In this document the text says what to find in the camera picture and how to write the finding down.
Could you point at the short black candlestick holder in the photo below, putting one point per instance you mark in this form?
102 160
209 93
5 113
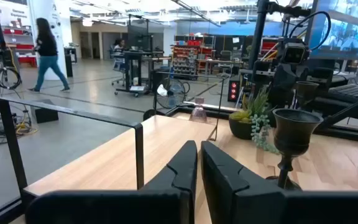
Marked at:
292 137
306 91

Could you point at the black aluminium table frame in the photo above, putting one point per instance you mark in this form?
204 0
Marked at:
346 133

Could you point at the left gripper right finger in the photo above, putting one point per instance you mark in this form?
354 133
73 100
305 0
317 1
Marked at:
244 202

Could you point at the pink ribbed glass candle holder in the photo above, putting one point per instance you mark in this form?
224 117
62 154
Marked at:
198 115

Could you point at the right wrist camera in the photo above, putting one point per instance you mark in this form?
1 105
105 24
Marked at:
294 54

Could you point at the black stand pole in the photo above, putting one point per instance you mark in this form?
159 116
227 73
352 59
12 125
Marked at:
258 31

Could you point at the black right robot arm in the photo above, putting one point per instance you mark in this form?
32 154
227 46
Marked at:
320 74

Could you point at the black floor fan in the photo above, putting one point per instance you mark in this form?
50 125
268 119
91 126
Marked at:
174 93

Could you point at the large display screen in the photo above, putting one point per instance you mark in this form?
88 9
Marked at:
343 31

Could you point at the parts bin rack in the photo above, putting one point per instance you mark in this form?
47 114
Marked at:
185 62

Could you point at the black box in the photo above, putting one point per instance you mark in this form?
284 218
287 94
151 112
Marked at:
43 115

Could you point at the person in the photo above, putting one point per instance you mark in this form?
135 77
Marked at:
118 48
47 46

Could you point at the office chair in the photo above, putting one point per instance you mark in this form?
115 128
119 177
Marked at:
118 67

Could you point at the black pedestal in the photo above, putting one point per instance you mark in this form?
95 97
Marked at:
69 62

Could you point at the black monitor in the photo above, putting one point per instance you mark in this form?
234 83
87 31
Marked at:
138 37

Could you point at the potted succulent plant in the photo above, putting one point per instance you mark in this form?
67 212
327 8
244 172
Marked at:
241 127

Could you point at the black workstation desk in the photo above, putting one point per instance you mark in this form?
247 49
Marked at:
129 68

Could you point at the wooden riser shelf black frame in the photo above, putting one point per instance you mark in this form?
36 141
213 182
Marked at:
120 155

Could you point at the shelf with red bins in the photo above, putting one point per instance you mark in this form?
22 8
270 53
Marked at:
23 46

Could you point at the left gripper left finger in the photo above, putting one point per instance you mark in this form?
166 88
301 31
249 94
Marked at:
104 208

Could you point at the computer tower with red lights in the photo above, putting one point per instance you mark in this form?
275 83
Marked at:
233 90

